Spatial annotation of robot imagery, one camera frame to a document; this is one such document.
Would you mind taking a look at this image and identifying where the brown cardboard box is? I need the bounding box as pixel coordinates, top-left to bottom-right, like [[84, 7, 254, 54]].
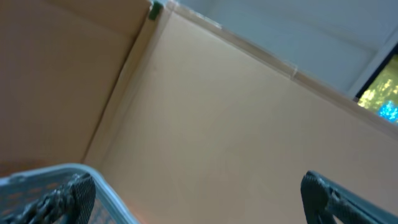
[[1, 1, 397, 223]]

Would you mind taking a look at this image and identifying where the grey plastic mesh basket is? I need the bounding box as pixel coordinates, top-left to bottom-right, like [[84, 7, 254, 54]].
[[1, 164, 139, 224]]

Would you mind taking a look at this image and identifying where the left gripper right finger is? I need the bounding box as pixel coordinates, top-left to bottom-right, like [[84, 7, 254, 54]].
[[300, 170, 397, 224]]

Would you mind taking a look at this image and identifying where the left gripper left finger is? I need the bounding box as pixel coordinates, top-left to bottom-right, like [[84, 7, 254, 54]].
[[1, 173, 96, 224]]

